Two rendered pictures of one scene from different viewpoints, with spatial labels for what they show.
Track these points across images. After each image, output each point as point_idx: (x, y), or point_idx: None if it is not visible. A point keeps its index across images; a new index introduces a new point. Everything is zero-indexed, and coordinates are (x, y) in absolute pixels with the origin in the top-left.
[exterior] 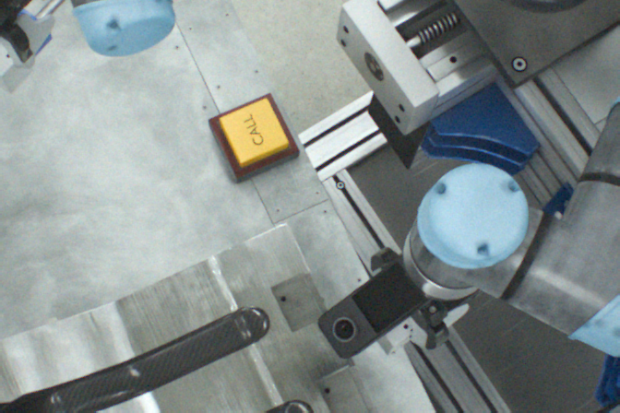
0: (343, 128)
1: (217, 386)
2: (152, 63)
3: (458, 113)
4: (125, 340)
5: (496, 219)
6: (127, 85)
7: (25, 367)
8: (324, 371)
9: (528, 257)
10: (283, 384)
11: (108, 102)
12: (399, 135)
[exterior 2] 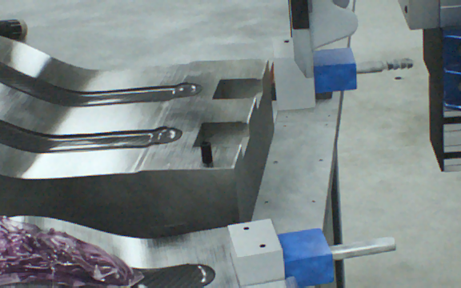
0: None
1: (119, 114)
2: (261, 49)
3: None
4: (80, 84)
5: None
6: (232, 53)
7: None
8: (215, 120)
9: None
10: (173, 118)
11: (210, 57)
12: (436, 118)
